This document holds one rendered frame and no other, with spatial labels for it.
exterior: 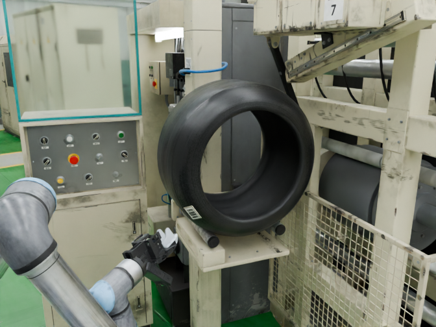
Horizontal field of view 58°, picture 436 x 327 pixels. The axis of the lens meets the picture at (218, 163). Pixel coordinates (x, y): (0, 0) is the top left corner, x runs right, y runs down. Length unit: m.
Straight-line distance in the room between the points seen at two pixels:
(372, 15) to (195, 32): 0.70
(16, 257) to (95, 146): 1.21
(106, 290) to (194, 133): 0.55
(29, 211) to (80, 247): 1.26
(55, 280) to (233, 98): 0.78
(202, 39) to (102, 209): 0.97
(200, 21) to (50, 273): 1.15
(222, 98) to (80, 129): 0.89
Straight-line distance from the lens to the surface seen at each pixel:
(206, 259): 1.49
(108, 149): 2.04
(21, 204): 0.90
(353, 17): 1.28
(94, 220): 2.09
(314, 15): 1.40
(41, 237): 0.88
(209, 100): 1.33
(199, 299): 2.04
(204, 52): 1.70
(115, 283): 1.08
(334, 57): 1.52
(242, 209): 1.71
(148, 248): 1.18
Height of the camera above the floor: 1.56
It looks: 15 degrees down
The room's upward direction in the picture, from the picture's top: straight up
